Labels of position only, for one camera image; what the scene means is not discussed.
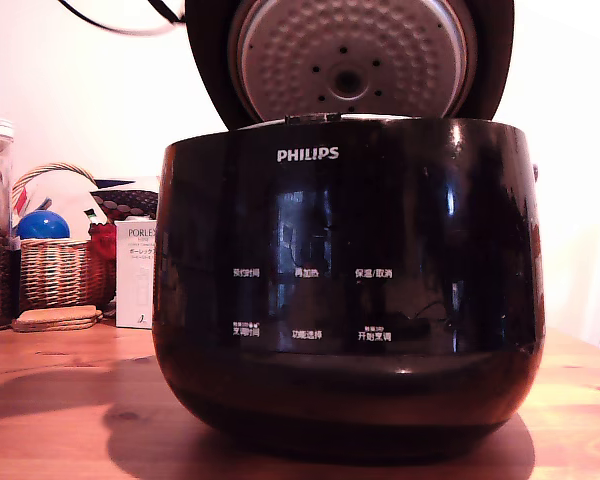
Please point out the black rice cooker lid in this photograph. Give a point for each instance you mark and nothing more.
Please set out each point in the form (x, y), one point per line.
(350, 55)

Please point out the black Philips rice cooker body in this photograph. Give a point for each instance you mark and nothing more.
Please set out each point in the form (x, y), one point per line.
(345, 235)

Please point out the white Porlex box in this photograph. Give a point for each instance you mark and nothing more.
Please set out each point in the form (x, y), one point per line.
(135, 280)

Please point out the dark dotted fabric pouch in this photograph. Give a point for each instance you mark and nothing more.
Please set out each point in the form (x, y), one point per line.
(130, 201)

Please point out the red knitted item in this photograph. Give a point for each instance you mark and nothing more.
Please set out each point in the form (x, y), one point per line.
(104, 244)

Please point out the white printed cloth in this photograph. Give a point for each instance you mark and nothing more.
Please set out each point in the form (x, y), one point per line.
(67, 196)

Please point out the woven wicker basket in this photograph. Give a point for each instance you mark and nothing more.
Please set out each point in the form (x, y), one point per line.
(55, 275)

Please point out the cork coaster stack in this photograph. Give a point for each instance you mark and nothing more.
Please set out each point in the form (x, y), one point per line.
(57, 319)

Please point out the blue ball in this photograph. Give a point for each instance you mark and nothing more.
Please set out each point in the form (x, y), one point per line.
(42, 225)

